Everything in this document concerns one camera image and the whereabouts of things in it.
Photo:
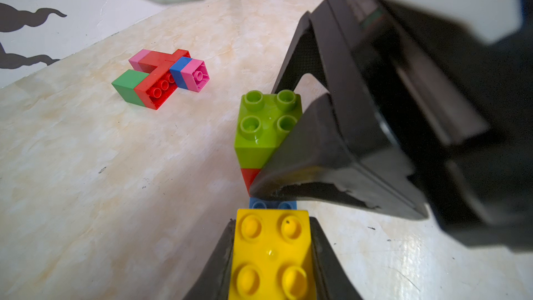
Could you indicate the red long brick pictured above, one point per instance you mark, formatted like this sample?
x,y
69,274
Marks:
x,y
157,87

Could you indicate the red square brick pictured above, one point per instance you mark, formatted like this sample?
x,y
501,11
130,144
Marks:
x,y
249,176
154,59

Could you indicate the yellow square brick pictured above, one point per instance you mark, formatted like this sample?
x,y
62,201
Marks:
x,y
272,255

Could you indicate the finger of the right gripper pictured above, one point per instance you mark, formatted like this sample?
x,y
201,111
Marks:
x,y
302,58

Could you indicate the green square brick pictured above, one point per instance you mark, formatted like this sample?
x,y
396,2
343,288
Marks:
x,y
126,83

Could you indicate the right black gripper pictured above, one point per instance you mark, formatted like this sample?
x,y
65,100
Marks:
x,y
460,110

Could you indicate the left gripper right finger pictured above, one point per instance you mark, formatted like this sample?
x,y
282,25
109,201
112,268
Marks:
x,y
330,279

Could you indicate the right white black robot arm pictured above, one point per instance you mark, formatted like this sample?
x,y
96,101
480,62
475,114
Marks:
x,y
488,21

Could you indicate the lime square brick front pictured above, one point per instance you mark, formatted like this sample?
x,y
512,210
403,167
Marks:
x,y
263,122

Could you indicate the dark blue square brick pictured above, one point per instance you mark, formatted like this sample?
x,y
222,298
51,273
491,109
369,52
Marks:
x,y
176,69

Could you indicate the light blue long brick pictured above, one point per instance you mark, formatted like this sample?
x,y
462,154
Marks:
x,y
255,203

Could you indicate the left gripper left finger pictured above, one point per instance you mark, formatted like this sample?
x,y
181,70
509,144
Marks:
x,y
214,280

